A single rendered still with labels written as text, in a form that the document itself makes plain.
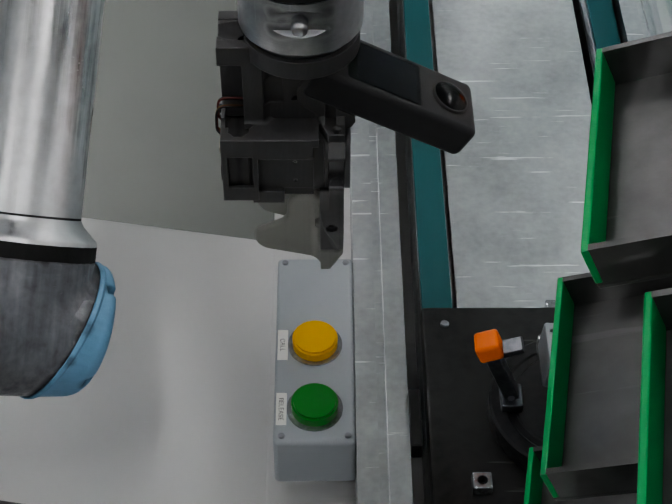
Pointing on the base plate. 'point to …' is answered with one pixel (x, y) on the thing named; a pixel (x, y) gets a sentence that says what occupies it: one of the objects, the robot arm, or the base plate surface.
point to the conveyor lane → (505, 150)
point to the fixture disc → (505, 429)
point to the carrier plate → (468, 401)
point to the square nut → (482, 484)
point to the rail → (380, 307)
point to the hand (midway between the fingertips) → (335, 252)
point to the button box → (315, 372)
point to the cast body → (545, 351)
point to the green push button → (314, 404)
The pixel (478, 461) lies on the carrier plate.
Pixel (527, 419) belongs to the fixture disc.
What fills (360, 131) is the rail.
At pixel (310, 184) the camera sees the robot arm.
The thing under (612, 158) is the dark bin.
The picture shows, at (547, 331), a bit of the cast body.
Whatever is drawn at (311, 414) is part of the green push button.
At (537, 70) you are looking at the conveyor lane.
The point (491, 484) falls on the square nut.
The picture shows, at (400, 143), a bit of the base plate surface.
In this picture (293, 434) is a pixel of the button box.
